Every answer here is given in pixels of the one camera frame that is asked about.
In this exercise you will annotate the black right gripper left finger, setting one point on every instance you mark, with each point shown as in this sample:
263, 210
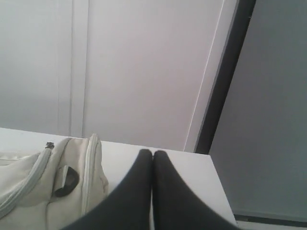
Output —
128, 206

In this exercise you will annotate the cream fabric duffel bag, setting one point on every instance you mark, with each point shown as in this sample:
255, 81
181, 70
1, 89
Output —
51, 188

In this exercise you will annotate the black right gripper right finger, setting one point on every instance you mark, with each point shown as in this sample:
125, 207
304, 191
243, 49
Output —
176, 206

